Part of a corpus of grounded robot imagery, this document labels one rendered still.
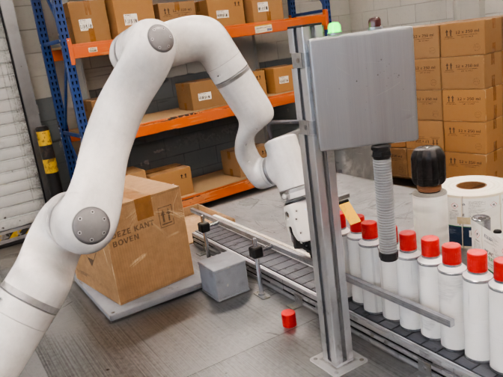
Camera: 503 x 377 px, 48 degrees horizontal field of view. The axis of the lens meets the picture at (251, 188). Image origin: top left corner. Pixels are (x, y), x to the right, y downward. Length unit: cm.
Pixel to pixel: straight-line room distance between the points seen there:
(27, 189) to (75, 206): 423
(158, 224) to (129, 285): 18
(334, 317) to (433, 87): 376
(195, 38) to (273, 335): 69
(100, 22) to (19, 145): 130
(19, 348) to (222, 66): 71
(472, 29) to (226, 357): 368
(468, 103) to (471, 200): 311
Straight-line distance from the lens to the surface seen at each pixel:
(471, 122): 465
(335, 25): 102
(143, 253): 155
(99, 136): 116
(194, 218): 221
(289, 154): 136
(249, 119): 132
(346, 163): 357
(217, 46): 128
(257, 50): 645
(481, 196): 155
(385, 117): 98
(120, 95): 117
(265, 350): 127
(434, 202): 143
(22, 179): 530
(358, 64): 96
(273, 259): 159
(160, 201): 155
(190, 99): 516
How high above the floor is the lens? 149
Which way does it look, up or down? 15 degrees down
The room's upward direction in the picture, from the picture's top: 8 degrees counter-clockwise
